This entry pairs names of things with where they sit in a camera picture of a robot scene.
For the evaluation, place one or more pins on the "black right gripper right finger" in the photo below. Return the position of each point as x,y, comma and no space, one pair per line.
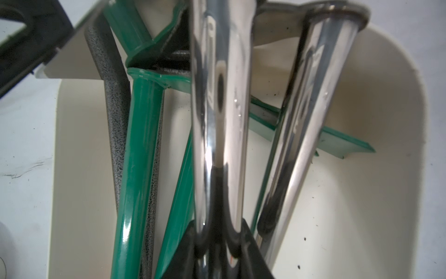
252,265

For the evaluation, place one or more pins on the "grey speckled hoe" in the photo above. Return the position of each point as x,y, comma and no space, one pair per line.
107,59
175,63

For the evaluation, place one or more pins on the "chrome hoe blue handle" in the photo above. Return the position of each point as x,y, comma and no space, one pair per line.
221,44
327,31

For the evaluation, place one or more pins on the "cream plastic storage box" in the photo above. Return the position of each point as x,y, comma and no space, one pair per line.
355,218

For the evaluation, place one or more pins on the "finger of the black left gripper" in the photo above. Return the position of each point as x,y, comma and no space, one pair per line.
47,27

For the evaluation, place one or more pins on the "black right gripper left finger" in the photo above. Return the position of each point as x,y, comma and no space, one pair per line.
183,261

